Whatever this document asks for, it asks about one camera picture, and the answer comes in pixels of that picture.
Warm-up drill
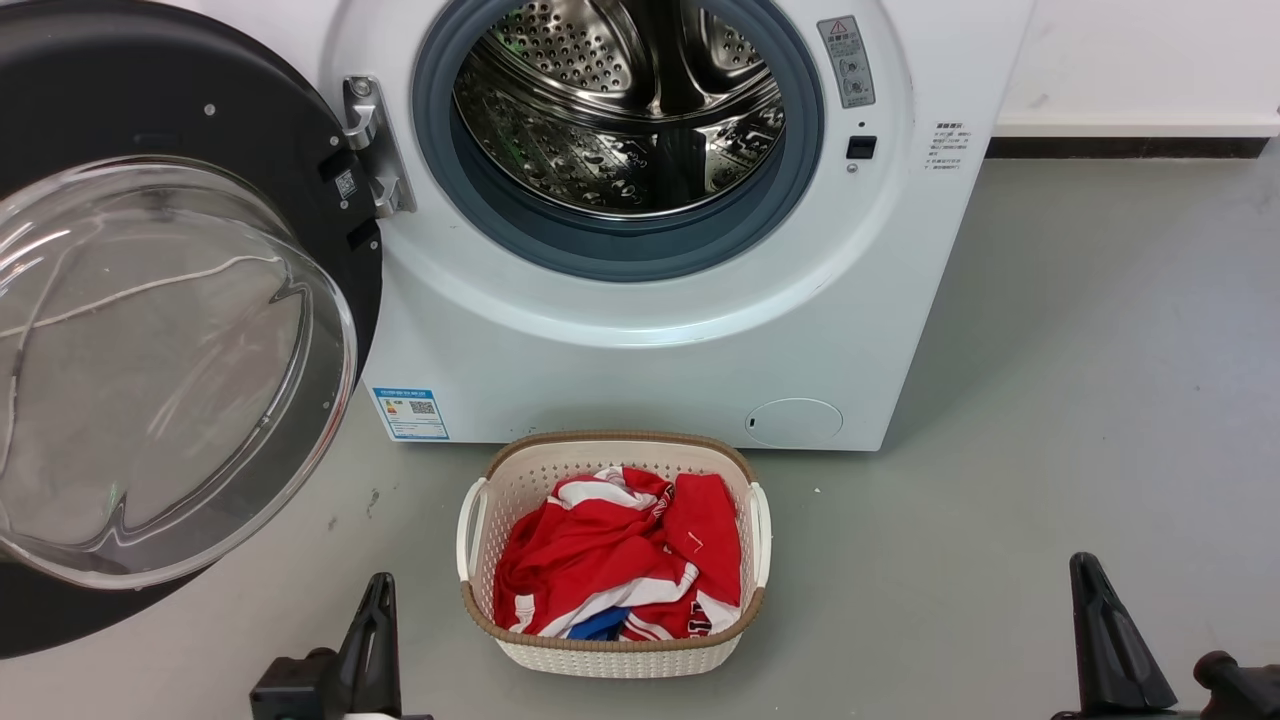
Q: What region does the white power cable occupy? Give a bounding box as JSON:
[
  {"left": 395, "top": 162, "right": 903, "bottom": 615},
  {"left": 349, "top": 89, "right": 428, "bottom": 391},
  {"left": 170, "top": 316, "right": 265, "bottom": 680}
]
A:
[{"left": 0, "top": 255, "right": 291, "bottom": 471}]

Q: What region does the blue garment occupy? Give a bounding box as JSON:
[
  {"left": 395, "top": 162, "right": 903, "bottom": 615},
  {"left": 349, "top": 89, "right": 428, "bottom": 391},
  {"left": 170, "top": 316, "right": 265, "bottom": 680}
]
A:
[{"left": 566, "top": 606, "right": 631, "bottom": 642}]

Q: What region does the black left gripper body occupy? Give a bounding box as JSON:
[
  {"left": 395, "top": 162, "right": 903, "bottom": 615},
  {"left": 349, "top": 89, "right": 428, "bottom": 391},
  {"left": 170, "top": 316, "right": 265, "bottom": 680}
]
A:
[{"left": 249, "top": 648, "right": 436, "bottom": 720}]

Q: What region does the silver metal door hinge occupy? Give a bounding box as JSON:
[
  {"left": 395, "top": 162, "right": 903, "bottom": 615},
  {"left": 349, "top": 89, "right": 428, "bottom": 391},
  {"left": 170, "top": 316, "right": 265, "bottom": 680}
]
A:
[{"left": 342, "top": 75, "right": 418, "bottom": 219}]

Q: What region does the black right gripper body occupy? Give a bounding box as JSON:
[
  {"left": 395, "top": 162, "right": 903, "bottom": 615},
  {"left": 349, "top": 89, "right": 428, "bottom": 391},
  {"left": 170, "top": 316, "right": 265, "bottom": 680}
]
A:
[{"left": 1050, "top": 650, "right": 1280, "bottom": 720}]

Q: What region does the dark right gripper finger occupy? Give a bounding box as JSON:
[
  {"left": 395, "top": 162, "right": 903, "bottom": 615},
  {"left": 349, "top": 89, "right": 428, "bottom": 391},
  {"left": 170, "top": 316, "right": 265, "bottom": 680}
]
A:
[
  {"left": 1082, "top": 552, "right": 1179, "bottom": 713},
  {"left": 1068, "top": 552, "right": 1126, "bottom": 714}
]

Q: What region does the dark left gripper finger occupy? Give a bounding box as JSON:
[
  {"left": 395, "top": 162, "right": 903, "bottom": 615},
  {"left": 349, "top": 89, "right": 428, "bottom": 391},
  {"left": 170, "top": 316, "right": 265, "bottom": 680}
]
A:
[
  {"left": 338, "top": 575, "right": 377, "bottom": 717},
  {"left": 366, "top": 573, "right": 403, "bottom": 717}
]

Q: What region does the grey warning label sticker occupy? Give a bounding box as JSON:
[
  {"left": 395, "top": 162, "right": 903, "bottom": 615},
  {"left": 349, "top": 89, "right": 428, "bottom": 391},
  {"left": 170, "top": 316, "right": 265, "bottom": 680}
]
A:
[{"left": 817, "top": 15, "right": 877, "bottom": 110}]

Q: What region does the cream perforated plastic laundry basket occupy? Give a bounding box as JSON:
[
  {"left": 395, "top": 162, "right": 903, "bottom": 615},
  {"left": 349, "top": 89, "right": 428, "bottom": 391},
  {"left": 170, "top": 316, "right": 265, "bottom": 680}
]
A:
[{"left": 456, "top": 431, "right": 773, "bottom": 679}]

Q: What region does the blue energy label sticker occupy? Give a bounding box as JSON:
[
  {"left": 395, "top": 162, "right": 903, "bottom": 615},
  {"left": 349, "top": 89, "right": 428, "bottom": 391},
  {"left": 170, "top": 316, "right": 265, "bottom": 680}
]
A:
[{"left": 372, "top": 387, "right": 450, "bottom": 442}]

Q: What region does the white front-load washing machine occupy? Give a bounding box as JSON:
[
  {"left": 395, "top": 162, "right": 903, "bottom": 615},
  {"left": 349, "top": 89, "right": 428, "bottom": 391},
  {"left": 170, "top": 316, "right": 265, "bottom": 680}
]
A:
[{"left": 165, "top": 0, "right": 1037, "bottom": 452}]

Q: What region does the red and white jersey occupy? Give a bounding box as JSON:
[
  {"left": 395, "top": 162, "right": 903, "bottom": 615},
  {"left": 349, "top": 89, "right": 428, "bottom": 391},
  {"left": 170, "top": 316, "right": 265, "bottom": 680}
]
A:
[{"left": 492, "top": 466, "right": 743, "bottom": 642}]

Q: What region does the black round glass washer door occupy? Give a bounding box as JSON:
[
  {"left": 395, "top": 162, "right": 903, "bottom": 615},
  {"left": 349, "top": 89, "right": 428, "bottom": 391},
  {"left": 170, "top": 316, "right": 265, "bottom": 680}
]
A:
[{"left": 0, "top": 0, "right": 386, "bottom": 661}]

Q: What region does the steel perforated washer drum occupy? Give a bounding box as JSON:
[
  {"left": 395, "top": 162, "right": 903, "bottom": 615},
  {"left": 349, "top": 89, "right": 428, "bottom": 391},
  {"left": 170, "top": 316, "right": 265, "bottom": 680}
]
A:
[{"left": 452, "top": 0, "right": 787, "bottom": 221}]

